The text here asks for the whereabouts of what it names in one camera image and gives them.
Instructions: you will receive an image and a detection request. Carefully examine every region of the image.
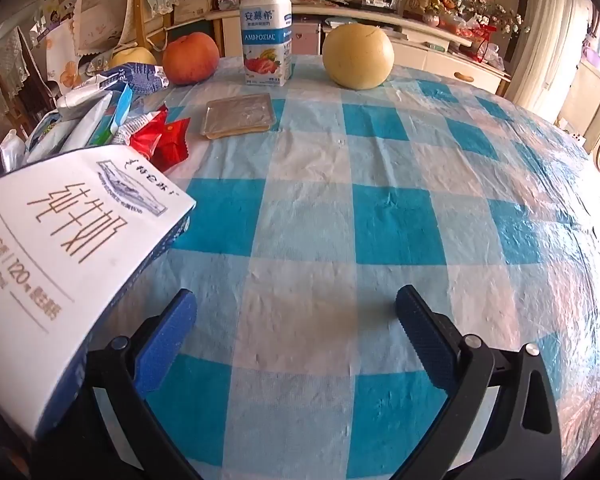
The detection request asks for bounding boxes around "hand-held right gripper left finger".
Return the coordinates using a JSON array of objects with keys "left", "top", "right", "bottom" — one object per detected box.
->
[{"left": 30, "top": 288, "right": 203, "bottom": 480}]

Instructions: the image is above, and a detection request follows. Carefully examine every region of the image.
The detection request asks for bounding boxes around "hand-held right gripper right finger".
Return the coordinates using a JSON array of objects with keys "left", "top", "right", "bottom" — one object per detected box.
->
[{"left": 395, "top": 285, "right": 563, "bottom": 480}]

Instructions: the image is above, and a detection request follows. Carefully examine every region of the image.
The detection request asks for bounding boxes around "white milk carton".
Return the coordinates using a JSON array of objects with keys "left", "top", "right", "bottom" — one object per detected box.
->
[{"left": 0, "top": 145, "right": 197, "bottom": 441}]

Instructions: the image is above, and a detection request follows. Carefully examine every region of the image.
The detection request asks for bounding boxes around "red snack packet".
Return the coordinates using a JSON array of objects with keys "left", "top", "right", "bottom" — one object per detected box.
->
[{"left": 130, "top": 107, "right": 191, "bottom": 171}]

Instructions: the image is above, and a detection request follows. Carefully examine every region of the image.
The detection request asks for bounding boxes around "grey wet wipes packet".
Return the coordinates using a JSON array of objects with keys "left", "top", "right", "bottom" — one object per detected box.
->
[{"left": 24, "top": 109, "right": 98, "bottom": 165}]

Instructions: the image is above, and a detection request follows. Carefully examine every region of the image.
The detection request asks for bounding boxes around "blue patterned carton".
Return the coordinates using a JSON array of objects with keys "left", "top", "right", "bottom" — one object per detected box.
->
[{"left": 87, "top": 62, "right": 172, "bottom": 103}]

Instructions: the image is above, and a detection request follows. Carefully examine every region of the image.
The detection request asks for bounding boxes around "blue checkered tablecloth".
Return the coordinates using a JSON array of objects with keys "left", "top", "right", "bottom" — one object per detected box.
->
[{"left": 95, "top": 55, "right": 600, "bottom": 480}]

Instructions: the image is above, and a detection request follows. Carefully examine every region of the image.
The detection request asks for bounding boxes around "teal white packet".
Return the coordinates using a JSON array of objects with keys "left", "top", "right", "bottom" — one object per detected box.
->
[{"left": 60, "top": 84, "right": 134, "bottom": 153}]

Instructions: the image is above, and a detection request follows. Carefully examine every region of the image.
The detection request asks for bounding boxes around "clear plastic tray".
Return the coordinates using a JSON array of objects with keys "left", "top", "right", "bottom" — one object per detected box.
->
[{"left": 201, "top": 92, "right": 276, "bottom": 140}]

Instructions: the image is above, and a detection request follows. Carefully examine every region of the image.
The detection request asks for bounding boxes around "white crumpled wrapper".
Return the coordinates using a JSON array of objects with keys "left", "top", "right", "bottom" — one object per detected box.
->
[{"left": 56, "top": 77, "right": 126, "bottom": 122}]

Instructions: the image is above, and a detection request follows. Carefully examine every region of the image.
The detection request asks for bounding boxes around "white tv cabinet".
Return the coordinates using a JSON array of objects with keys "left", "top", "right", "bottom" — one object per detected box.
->
[{"left": 207, "top": 2, "right": 512, "bottom": 97}]

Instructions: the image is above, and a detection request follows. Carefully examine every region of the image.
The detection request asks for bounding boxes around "red apple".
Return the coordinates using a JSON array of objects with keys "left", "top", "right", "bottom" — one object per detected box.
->
[{"left": 162, "top": 32, "right": 221, "bottom": 86}]

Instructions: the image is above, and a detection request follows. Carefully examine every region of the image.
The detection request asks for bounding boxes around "large yellow pear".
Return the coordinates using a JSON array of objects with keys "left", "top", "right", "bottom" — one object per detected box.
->
[{"left": 111, "top": 47, "right": 158, "bottom": 68}]

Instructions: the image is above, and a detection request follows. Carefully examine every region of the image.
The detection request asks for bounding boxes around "small yellow pear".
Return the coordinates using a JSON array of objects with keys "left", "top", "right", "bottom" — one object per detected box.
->
[{"left": 322, "top": 23, "right": 395, "bottom": 91}]

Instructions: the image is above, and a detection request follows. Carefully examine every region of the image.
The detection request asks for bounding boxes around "red plastic bag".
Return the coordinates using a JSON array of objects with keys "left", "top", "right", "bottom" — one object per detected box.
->
[{"left": 460, "top": 25, "right": 506, "bottom": 70}]

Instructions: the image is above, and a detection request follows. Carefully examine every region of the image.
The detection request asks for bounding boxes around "wooden chair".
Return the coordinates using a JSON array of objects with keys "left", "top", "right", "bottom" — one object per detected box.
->
[{"left": 75, "top": 0, "right": 216, "bottom": 68}]

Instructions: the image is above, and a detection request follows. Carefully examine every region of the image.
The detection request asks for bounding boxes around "white pleated curtain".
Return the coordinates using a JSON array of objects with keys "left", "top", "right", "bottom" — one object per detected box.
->
[{"left": 505, "top": 0, "right": 597, "bottom": 126}]

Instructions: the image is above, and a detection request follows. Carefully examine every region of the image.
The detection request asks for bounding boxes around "white yogurt bottle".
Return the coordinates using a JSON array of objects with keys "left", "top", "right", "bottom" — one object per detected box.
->
[{"left": 239, "top": 0, "right": 293, "bottom": 86}]

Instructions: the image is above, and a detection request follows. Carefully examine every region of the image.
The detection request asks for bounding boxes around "flower bouquet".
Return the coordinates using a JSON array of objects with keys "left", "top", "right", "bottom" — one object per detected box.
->
[{"left": 450, "top": 0, "right": 525, "bottom": 36}]

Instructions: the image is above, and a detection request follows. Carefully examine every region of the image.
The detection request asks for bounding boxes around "gold wrapped package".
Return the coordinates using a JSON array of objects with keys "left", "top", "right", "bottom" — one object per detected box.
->
[{"left": 402, "top": 0, "right": 448, "bottom": 23}]

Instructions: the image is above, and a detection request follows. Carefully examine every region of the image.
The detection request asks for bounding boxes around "white embroidered chair cover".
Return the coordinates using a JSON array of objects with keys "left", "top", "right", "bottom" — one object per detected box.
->
[{"left": 72, "top": 0, "right": 181, "bottom": 56}]

